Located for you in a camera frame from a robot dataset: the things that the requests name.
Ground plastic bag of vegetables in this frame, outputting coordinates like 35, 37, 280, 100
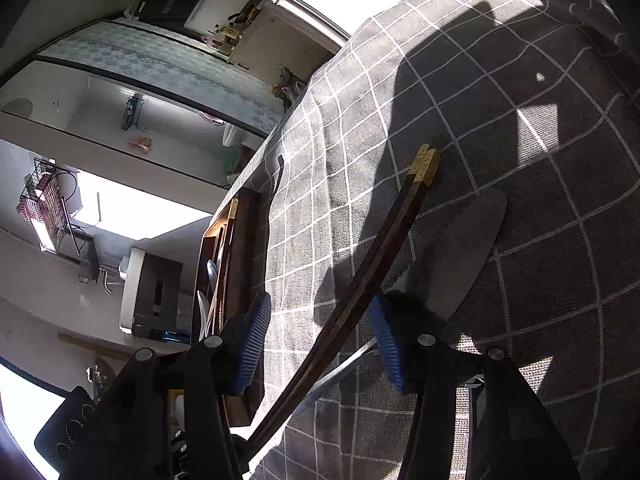
272, 65, 307, 111

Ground patterned glass sliding door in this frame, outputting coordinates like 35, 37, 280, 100
35, 20, 291, 137

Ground dark wooden tray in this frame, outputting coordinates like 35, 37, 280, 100
190, 187, 273, 426

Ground white kitchen cabinet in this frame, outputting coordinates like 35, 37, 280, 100
185, 0, 342, 86

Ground silver metal spoons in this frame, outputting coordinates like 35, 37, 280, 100
292, 187, 509, 416

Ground white ceramic spoon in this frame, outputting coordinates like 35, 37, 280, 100
197, 290, 214, 342

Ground white sink with dark cabinet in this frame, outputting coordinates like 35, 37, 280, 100
119, 246, 194, 341

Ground wire dish rack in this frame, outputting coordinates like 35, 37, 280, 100
17, 157, 84, 257

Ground metal faucet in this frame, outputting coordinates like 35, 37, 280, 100
77, 260, 126, 297

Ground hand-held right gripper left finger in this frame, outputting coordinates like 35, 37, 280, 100
60, 292, 274, 480

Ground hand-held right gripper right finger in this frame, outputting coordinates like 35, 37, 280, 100
370, 292, 581, 480

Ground black wire wall shelf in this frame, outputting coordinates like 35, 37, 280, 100
121, 95, 146, 131

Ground grey checked tablecloth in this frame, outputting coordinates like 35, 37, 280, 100
220, 0, 640, 480

